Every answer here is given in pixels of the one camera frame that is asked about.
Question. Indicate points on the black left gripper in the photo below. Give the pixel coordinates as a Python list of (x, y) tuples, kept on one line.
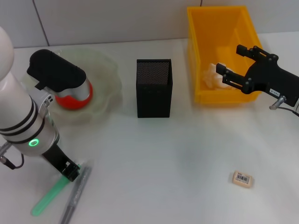
[(57, 158)]

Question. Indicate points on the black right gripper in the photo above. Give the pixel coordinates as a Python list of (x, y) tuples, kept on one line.
[(273, 78)]

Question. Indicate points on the white paper ball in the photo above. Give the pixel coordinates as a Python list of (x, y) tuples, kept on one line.
[(209, 75)]

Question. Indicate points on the green pen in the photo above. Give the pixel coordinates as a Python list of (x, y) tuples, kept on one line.
[(46, 200)]

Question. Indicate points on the orange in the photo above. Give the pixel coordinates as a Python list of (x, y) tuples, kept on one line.
[(72, 102)]

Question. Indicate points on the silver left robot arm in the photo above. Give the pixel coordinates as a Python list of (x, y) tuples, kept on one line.
[(18, 112)]

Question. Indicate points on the grey pen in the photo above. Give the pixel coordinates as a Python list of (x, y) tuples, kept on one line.
[(78, 189)]

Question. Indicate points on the black mesh pen holder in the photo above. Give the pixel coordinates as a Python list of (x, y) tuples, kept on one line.
[(153, 100)]

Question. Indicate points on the pale green glass fruit plate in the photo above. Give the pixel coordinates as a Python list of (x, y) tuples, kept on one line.
[(105, 70)]

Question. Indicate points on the beige eraser with barcode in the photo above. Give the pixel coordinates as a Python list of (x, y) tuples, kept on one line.
[(243, 179)]

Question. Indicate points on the yellow plastic bin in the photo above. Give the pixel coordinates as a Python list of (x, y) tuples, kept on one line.
[(210, 35)]

